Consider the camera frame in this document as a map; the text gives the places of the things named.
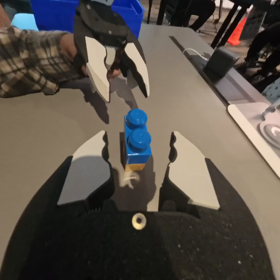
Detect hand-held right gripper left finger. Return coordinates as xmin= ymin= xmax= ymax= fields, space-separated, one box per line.
xmin=57 ymin=131 xmax=114 ymax=206

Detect orange traffic cone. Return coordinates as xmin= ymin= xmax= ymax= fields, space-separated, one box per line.
xmin=227 ymin=11 xmax=248 ymax=46

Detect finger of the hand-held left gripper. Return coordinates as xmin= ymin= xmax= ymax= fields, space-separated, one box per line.
xmin=125 ymin=42 xmax=150 ymax=98
xmin=85 ymin=36 xmax=110 ymax=103

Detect white stand with base plate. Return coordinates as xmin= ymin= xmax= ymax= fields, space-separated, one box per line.
xmin=228 ymin=102 xmax=280 ymax=178

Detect pale dotted cloth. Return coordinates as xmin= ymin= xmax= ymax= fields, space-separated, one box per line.
xmin=261 ymin=78 xmax=280 ymax=103

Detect blue two-stud block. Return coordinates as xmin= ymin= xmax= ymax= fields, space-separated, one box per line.
xmin=124 ymin=109 xmax=152 ymax=165

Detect light blue chair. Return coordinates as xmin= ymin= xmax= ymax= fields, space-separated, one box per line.
xmin=11 ymin=13 xmax=39 ymax=31

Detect dark grey power adapter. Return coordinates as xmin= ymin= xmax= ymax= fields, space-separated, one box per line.
xmin=203 ymin=47 xmax=240 ymax=77

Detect person's left hand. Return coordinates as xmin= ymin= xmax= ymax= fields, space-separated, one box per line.
xmin=60 ymin=32 xmax=76 ymax=64

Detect white cable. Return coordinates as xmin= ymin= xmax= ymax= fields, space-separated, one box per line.
xmin=182 ymin=48 xmax=210 ymax=62

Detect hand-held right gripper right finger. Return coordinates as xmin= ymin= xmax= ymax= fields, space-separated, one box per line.
xmin=161 ymin=131 xmax=220 ymax=210

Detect blue plastic bin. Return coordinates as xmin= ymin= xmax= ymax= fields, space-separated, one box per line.
xmin=31 ymin=0 xmax=145 ymax=39

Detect yellow two-stud block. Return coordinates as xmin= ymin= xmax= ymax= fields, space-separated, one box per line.
xmin=124 ymin=162 xmax=146 ymax=171

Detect white crumpled scrap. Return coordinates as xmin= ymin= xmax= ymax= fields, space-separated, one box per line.
xmin=119 ymin=172 xmax=140 ymax=188

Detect person's left forearm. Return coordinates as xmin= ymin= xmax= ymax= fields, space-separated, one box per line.
xmin=0 ymin=26 xmax=73 ymax=98

